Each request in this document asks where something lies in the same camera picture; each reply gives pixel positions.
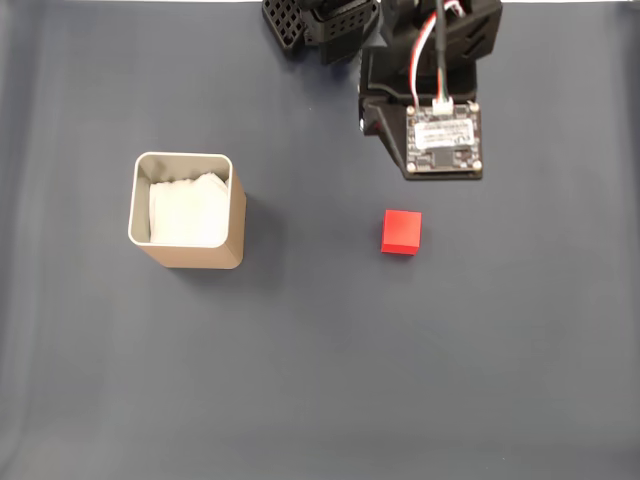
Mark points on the red cube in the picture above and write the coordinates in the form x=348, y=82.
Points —
x=401, y=232

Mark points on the beige square box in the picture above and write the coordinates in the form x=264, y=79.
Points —
x=200, y=257

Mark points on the white tissue paper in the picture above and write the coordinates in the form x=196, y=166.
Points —
x=185, y=215

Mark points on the camera circuit board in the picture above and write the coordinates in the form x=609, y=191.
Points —
x=445, y=140

